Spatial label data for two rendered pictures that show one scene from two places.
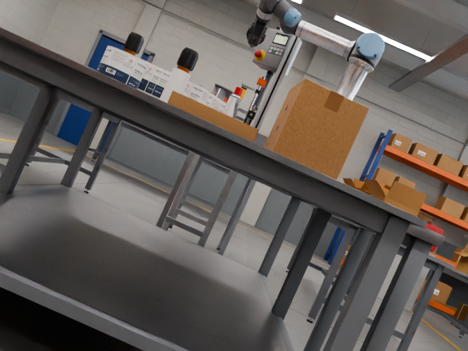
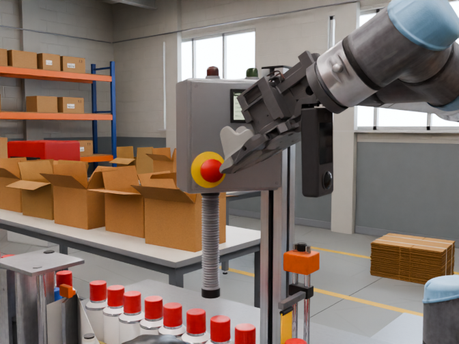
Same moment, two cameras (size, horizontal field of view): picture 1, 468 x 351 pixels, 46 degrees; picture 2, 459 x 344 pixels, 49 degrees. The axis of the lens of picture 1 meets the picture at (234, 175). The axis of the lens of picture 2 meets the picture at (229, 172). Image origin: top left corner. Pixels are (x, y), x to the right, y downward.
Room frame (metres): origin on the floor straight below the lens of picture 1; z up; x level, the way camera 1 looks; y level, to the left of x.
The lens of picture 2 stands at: (2.20, 0.75, 1.40)
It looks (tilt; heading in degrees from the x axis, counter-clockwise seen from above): 5 degrees down; 309
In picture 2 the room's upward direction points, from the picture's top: straight up
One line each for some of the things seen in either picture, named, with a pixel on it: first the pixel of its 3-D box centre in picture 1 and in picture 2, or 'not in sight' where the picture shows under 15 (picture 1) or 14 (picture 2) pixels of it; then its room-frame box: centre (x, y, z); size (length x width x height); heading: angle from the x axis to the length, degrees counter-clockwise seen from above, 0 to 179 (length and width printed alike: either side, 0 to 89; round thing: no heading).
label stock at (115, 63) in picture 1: (121, 69); not in sight; (2.53, 0.67, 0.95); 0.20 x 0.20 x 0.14
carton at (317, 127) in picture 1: (311, 131); not in sight; (1.99, -0.19, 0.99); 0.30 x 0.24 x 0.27; 5
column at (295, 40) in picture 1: (271, 93); (277, 254); (2.70, 0.00, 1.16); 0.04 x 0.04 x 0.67; 1
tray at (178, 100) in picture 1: (214, 121); not in sight; (1.66, 0.12, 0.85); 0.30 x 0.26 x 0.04; 1
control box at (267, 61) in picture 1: (276, 51); (229, 135); (2.76, 0.06, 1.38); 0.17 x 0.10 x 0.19; 56
